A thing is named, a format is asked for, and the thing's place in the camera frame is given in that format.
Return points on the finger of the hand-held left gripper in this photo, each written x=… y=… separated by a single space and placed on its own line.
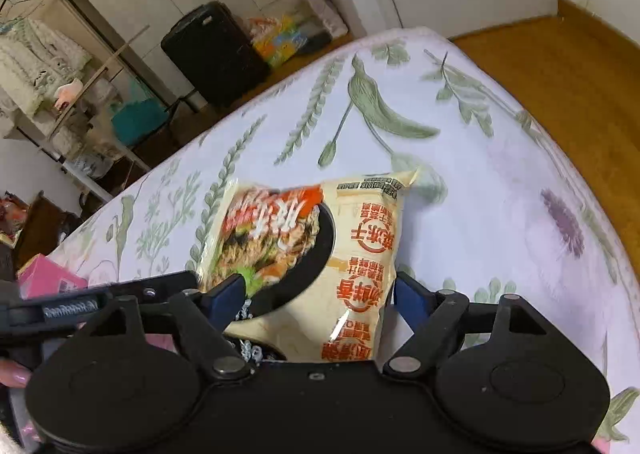
x=100 y=296

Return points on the white tissue roll pack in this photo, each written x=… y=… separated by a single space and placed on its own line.
x=326 y=9

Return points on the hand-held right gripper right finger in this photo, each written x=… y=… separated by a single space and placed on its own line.
x=412 y=295

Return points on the person's left hand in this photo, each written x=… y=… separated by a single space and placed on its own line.
x=14 y=374

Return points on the black suitcase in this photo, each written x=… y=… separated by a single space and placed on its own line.
x=215 y=54

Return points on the colourful bag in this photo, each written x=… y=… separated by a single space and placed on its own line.
x=277 y=41

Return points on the teal bag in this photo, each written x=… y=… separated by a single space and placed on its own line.
x=135 y=114

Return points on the clutter pile on nightstand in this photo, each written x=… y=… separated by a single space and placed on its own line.
x=10 y=219

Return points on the white clothes rack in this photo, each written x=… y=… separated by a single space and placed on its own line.
x=75 y=134

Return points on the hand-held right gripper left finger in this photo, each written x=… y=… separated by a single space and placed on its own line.
x=227 y=300

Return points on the floral bedsheet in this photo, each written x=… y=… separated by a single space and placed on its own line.
x=500 y=194

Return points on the instant noodle packet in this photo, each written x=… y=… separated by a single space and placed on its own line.
x=360 y=254

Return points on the pink storage box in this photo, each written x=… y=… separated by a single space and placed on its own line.
x=45 y=278

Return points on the wooden nightstand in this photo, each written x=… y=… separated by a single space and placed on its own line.
x=42 y=229

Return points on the white hanging garment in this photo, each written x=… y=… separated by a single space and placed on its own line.
x=40 y=64

